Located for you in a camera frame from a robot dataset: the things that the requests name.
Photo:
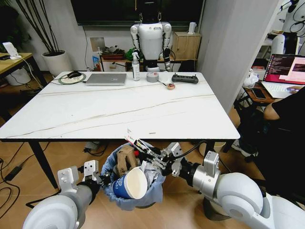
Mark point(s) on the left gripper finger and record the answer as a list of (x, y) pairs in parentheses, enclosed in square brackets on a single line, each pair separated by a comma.
[(106, 185), (104, 178)]

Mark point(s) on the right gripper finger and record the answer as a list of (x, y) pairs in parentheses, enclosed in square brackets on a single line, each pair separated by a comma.
[(152, 149), (158, 165)]

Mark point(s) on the white red wrapper packet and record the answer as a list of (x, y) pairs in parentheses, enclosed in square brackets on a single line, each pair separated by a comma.
[(131, 136)]

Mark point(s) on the grey trash bin blue bag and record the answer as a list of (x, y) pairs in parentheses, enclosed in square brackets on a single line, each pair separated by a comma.
[(152, 193)]

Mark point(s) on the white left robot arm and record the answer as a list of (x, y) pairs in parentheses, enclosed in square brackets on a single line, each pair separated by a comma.
[(59, 210)]

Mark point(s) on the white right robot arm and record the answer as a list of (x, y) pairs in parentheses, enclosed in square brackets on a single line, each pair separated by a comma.
[(238, 198)]

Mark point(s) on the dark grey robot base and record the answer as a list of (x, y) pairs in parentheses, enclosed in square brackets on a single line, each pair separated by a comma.
[(215, 211)]

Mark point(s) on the white round bin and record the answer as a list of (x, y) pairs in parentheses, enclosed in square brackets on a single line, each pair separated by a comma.
[(17, 77)]

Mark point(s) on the crumpled white paper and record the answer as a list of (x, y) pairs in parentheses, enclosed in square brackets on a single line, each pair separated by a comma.
[(151, 175)]

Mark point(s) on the blue white paper cup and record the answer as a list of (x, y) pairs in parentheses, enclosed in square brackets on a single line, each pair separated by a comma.
[(129, 183)]

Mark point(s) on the brown cardboard piece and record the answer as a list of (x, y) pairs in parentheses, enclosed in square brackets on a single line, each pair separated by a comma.
[(125, 158)]

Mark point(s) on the white power strip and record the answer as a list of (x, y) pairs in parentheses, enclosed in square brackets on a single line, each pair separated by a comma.
[(91, 146)]

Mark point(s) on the black table leg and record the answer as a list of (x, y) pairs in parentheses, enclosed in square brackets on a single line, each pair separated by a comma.
[(228, 146), (45, 164)]

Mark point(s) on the small pink brown object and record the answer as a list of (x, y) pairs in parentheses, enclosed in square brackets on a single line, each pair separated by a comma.
[(171, 86)]

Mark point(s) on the black remote controller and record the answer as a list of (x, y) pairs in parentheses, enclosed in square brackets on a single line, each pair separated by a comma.
[(185, 78)]

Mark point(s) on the clear spray bottle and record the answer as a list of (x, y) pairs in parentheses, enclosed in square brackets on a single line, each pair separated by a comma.
[(136, 69)]

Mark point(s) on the closed silver laptop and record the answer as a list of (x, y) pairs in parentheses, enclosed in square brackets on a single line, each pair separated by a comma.
[(106, 79)]

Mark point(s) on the low dark shelf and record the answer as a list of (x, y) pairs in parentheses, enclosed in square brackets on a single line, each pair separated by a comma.
[(112, 60)]

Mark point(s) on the green crumpled cloth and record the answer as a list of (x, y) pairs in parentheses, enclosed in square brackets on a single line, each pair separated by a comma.
[(131, 53)]

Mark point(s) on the round green white mouse pad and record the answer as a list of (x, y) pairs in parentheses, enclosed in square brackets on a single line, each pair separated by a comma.
[(71, 80)]

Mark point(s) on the person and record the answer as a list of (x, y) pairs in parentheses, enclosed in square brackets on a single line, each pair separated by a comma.
[(281, 133)]

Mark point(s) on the blue printed bag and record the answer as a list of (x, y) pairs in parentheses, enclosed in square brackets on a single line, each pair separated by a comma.
[(96, 63)]

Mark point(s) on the black smartphone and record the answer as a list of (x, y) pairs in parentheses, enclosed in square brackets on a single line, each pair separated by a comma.
[(259, 93)]

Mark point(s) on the black computer mouse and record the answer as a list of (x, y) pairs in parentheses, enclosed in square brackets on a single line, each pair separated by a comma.
[(74, 74)]

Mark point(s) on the wooden cabinet box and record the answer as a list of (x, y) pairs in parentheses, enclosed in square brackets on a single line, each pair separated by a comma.
[(186, 46)]

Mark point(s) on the white humanoid robot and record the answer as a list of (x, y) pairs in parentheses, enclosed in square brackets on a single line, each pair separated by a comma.
[(151, 40)]

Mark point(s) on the white plastic bag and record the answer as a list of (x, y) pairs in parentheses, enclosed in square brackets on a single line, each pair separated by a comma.
[(251, 78)]

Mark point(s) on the white plant pot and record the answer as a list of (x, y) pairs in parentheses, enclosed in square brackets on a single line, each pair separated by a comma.
[(57, 63)]

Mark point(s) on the small white device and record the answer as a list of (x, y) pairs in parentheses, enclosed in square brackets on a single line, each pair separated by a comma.
[(192, 27)]

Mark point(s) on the open laptop pink screen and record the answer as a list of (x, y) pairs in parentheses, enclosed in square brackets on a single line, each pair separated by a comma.
[(286, 71)]

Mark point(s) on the wooden side table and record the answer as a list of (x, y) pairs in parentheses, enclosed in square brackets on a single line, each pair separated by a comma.
[(14, 63)]

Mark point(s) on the white charging stand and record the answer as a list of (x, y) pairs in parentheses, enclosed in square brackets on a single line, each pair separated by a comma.
[(10, 50)]

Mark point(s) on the dark plant stems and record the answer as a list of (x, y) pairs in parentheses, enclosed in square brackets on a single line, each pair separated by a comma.
[(40, 26)]

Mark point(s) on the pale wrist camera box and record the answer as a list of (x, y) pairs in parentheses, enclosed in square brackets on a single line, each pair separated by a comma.
[(175, 149), (91, 168)]

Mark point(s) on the grey duct tape roll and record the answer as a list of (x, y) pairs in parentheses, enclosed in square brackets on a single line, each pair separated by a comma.
[(152, 77)]

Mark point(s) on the large black wall screen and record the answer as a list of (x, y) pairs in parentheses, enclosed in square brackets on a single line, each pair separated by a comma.
[(135, 10)]

